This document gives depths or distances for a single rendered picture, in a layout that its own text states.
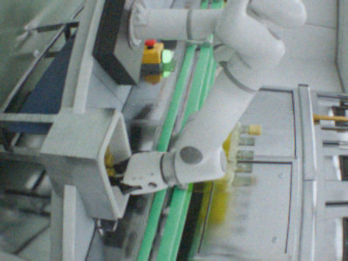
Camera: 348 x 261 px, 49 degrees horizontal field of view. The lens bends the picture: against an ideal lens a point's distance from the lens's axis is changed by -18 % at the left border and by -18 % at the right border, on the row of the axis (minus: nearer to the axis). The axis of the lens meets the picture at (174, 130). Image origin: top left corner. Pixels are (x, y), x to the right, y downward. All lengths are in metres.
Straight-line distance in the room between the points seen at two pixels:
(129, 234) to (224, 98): 0.45
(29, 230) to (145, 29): 0.81
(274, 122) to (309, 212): 0.51
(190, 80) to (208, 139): 0.60
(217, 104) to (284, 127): 0.89
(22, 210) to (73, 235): 0.57
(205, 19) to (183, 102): 0.34
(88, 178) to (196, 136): 0.27
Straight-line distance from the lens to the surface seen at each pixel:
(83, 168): 0.99
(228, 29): 0.82
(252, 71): 0.86
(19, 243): 1.50
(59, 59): 1.78
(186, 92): 1.42
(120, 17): 1.13
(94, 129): 1.02
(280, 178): 1.50
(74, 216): 1.05
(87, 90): 1.10
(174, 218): 1.18
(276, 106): 1.84
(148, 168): 1.05
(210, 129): 0.88
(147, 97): 1.39
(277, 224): 1.37
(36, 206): 1.58
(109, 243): 1.14
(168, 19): 1.17
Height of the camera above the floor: 1.17
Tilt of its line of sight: 11 degrees down
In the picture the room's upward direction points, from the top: 93 degrees clockwise
